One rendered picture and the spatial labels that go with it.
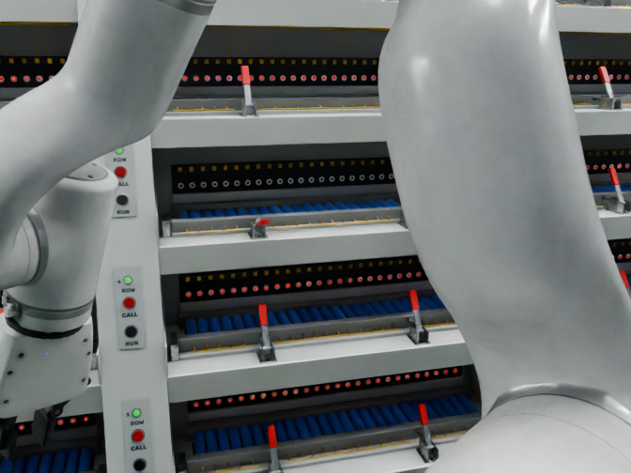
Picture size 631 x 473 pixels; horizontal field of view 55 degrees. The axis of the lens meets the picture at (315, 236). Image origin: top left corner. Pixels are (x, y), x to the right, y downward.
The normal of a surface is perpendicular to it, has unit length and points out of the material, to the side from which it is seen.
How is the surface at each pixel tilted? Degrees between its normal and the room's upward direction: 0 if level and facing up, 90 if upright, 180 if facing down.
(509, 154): 94
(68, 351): 120
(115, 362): 90
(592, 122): 109
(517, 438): 6
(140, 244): 90
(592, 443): 29
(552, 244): 103
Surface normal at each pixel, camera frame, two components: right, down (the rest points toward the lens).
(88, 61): -0.40, 0.25
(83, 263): 0.76, 0.45
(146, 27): 0.19, 0.58
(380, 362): 0.25, 0.27
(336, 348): 0.00, -0.96
